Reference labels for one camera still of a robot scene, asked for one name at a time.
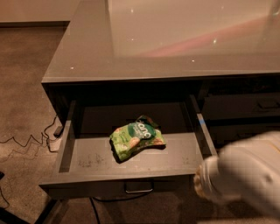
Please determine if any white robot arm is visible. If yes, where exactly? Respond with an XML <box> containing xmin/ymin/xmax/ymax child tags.
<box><xmin>193</xmin><ymin>131</ymin><xmax>280</xmax><ymax>219</ymax></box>

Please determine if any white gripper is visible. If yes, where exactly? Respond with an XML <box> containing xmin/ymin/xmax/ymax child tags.
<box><xmin>193</xmin><ymin>156</ymin><xmax>226</xmax><ymax>203</ymax></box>

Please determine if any grey drawer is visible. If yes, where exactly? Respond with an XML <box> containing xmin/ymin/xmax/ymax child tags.
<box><xmin>39</xmin><ymin>95</ymin><xmax>216</xmax><ymax>200</ymax></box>
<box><xmin>208</xmin><ymin>123</ymin><xmax>280</xmax><ymax>144</ymax></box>
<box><xmin>202</xmin><ymin>93</ymin><xmax>280</xmax><ymax>120</ymax></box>

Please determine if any thin black tangled wire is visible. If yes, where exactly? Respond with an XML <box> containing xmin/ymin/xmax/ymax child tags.
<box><xmin>0</xmin><ymin>115</ymin><xmax>64</xmax><ymax>155</ymax></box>

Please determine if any black power adapter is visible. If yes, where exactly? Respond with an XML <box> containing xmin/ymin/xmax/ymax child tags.
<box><xmin>53</xmin><ymin>126</ymin><xmax>63</xmax><ymax>137</ymax></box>

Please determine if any black stand leg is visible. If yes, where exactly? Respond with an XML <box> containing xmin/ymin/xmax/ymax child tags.
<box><xmin>0</xmin><ymin>170</ymin><xmax>51</xmax><ymax>224</ymax></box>

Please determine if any green snack bag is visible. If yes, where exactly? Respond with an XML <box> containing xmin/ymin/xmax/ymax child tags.
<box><xmin>109</xmin><ymin>115</ymin><xmax>166</xmax><ymax>163</ymax></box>

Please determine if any grey drawer cabinet with glass top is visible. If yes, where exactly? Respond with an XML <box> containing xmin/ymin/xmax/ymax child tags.
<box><xmin>40</xmin><ymin>0</ymin><xmax>280</xmax><ymax>147</ymax></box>

